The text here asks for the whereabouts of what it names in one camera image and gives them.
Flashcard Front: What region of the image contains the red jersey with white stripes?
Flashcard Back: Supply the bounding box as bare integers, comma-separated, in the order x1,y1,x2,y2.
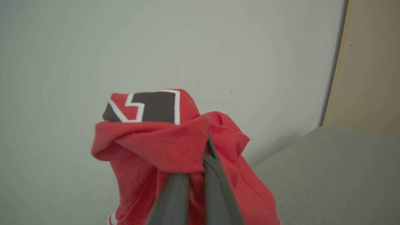
91,89,281,225

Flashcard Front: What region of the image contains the beige wooden door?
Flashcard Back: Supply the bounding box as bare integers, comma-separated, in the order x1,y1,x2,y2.
322,0,400,139

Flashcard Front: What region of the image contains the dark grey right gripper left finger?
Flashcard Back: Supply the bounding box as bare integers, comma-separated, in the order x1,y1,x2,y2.
146,173,190,225

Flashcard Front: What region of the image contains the grey fabric sofa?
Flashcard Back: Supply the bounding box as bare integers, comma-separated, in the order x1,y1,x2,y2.
252,125,400,225

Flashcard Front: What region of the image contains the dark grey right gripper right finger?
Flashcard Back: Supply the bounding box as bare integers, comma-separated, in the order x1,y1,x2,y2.
202,133,245,225

